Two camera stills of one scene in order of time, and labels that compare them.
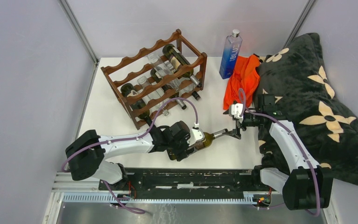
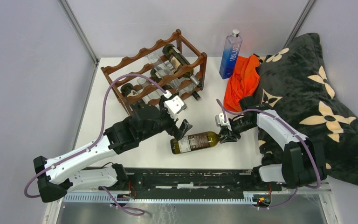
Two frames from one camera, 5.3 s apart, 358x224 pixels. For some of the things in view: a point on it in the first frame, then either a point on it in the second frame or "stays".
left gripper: x=182 y=155 to x=174 y=130
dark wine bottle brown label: x=178 y=61 stays
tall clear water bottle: x=232 y=45 stays
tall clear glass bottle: x=156 y=95 stays
